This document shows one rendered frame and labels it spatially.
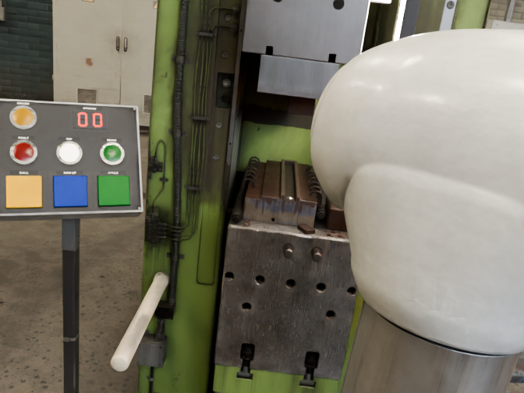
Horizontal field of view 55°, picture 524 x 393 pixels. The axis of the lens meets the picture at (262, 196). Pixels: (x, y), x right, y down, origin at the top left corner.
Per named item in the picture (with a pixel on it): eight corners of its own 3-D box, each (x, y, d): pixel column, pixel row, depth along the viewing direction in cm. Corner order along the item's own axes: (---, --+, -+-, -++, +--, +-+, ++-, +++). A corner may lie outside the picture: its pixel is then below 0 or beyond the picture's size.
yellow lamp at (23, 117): (30, 129, 118) (29, 110, 117) (10, 125, 118) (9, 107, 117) (36, 126, 121) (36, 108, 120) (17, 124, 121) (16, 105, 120)
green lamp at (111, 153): (119, 164, 125) (119, 147, 123) (100, 162, 125) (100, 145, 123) (123, 161, 128) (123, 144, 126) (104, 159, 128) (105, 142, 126)
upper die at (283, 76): (333, 101, 130) (339, 63, 128) (256, 91, 131) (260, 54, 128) (322, 85, 170) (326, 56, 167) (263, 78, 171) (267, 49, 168)
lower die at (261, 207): (313, 228, 141) (317, 199, 139) (242, 219, 142) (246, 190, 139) (307, 185, 181) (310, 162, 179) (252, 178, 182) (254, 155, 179)
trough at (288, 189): (299, 202, 139) (299, 197, 139) (280, 200, 139) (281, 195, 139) (296, 164, 179) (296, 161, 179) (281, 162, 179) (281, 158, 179)
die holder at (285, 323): (340, 380, 149) (367, 242, 136) (214, 364, 150) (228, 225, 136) (326, 289, 203) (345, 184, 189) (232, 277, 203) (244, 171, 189)
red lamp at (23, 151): (30, 164, 117) (30, 145, 115) (10, 161, 117) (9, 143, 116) (37, 161, 120) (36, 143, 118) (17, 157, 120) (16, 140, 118)
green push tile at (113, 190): (130, 205, 124) (129, 175, 126) (98, 205, 121) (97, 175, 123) (129, 206, 126) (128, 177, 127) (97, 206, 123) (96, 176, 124)
